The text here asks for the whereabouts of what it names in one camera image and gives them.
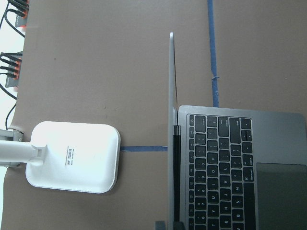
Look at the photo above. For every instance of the white desk lamp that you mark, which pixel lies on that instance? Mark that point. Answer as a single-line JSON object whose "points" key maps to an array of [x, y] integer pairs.
{"points": [[68, 156]]}

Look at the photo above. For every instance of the right grey USB hub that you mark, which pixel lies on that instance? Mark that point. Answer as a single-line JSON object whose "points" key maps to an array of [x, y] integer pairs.
{"points": [[22, 7]]}

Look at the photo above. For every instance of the grey usb hub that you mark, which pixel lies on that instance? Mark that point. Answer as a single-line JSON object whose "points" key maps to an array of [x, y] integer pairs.
{"points": [[22, 7], [14, 61]]}

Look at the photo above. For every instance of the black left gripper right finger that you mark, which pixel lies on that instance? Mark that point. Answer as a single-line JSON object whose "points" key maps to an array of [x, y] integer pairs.
{"points": [[178, 225]]}

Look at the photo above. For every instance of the brown paper table cover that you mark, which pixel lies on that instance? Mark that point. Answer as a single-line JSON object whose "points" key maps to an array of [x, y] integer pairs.
{"points": [[106, 61]]}

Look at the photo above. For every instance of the left grey USB hub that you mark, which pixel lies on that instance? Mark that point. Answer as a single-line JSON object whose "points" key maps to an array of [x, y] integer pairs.
{"points": [[14, 61]]}

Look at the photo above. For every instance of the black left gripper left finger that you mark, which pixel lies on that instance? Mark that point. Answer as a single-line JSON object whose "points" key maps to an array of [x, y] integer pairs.
{"points": [[160, 225]]}

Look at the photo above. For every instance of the dark grey laptop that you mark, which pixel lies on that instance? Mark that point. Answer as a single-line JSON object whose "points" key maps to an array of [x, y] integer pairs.
{"points": [[232, 169]]}

